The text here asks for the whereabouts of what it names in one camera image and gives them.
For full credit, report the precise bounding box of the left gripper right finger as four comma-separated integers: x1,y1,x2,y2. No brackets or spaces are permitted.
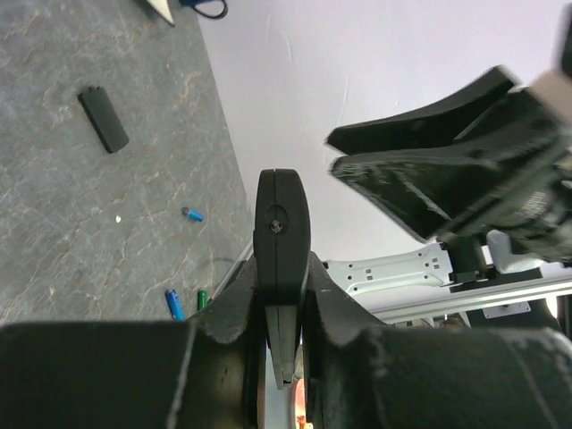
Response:
303,255,571,428

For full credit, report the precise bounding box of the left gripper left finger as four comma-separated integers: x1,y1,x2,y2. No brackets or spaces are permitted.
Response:
1,261,259,428

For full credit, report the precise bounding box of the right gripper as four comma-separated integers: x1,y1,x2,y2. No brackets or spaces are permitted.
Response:
326,66,571,262

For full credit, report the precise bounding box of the black remote battery cover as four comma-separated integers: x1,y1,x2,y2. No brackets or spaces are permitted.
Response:
78,87,130,154

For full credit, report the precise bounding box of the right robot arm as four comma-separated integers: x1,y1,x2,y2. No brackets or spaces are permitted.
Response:
326,67,571,296

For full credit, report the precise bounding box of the green battery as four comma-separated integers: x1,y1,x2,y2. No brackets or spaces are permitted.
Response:
197,290,210,311

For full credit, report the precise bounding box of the blue metallic battery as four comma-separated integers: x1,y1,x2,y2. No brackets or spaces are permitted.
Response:
181,206,205,223

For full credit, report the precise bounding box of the dark blue mug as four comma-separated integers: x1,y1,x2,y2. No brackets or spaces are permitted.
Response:
179,0,229,21

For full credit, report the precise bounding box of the square white plate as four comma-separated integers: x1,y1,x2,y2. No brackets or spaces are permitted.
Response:
147,0,175,27

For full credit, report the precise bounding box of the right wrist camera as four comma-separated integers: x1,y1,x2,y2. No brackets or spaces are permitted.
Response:
528,4,571,127

